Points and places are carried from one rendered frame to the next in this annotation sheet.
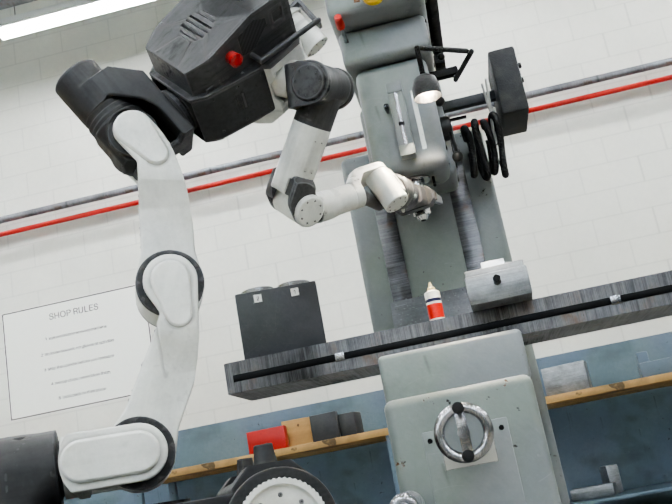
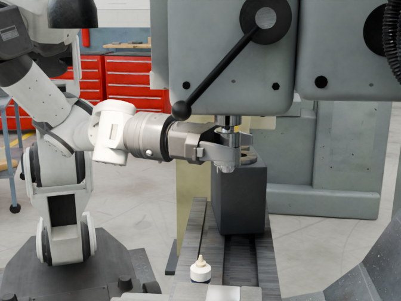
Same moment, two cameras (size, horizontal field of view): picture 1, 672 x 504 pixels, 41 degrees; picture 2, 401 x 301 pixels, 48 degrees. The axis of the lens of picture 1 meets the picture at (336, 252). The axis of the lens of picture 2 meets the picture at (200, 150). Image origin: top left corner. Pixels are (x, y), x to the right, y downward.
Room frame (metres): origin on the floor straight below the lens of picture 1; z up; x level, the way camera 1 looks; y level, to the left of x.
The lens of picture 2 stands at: (2.27, -1.01, 1.46)
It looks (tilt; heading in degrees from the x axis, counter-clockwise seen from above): 17 degrees down; 87
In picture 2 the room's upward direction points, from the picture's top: straight up
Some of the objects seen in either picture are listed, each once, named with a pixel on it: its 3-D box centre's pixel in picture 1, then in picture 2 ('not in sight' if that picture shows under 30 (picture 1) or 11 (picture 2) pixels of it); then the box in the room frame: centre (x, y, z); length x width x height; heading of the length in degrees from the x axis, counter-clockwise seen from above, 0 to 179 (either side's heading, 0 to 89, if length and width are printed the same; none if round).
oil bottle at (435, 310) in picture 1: (433, 302); (200, 279); (2.30, -0.22, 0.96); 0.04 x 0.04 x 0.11
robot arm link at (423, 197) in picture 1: (406, 198); (179, 140); (2.27, -0.21, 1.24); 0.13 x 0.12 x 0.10; 64
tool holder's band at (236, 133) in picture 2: not in sight; (227, 132); (2.35, -0.25, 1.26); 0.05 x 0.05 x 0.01
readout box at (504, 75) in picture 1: (509, 92); not in sight; (2.61, -0.62, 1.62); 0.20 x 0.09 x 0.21; 173
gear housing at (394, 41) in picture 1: (390, 65); not in sight; (2.39, -0.25, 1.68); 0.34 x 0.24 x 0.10; 173
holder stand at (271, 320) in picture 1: (281, 322); (236, 184); (2.42, 0.18, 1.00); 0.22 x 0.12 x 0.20; 93
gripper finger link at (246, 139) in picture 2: not in sight; (236, 137); (2.37, -0.20, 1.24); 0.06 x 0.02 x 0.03; 154
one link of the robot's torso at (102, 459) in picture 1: (115, 459); (66, 237); (1.85, 0.51, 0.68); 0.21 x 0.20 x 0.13; 104
